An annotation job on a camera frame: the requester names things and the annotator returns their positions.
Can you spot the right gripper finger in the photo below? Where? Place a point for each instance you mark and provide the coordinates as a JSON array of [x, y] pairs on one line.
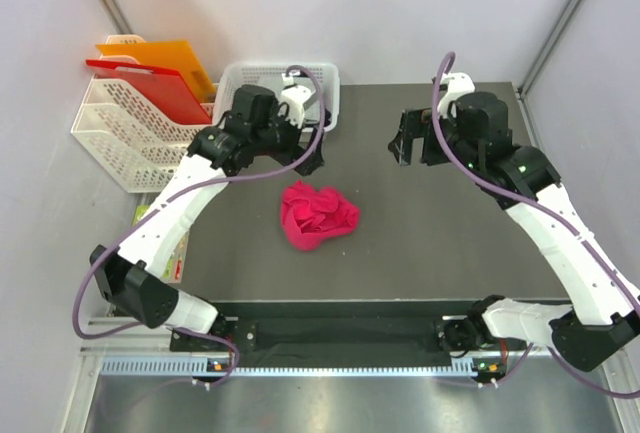
[[414, 121], [401, 146]]

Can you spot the red folder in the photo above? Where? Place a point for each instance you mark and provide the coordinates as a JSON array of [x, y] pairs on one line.
[[165, 88]]

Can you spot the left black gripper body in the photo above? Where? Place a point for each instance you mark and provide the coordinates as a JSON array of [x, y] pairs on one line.
[[279, 132]]

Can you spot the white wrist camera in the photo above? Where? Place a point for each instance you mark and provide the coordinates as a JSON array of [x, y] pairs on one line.
[[301, 98], [452, 87]]

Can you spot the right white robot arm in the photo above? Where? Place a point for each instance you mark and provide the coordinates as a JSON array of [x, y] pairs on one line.
[[600, 317]]

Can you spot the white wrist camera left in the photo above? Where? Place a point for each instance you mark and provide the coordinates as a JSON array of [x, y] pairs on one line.
[[301, 98]]

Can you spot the pink t shirt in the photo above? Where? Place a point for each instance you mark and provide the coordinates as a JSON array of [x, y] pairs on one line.
[[309, 216]]

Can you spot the orange folder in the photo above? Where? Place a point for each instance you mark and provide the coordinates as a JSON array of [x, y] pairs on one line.
[[173, 54]]

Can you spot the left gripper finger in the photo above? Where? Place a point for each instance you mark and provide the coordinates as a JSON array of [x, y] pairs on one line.
[[313, 162], [283, 156]]

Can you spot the green treehouse book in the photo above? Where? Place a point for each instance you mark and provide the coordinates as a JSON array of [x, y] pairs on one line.
[[174, 270]]

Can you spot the aluminium frame rail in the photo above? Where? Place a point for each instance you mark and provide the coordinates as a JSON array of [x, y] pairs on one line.
[[167, 353]]

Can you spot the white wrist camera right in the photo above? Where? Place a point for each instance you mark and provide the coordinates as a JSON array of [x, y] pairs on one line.
[[452, 87]]

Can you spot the white laundry basket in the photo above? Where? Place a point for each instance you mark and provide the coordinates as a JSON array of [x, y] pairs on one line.
[[242, 78]]

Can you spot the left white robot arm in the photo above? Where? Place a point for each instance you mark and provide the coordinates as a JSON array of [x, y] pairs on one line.
[[128, 275]]

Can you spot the white file organizer rack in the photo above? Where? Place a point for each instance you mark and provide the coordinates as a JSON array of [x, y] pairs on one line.
[[126, 134]]

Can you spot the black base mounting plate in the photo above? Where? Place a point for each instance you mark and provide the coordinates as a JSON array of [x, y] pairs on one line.
[[339, 334]]

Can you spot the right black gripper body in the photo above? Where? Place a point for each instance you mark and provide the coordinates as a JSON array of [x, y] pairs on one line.
[[466, 150]]

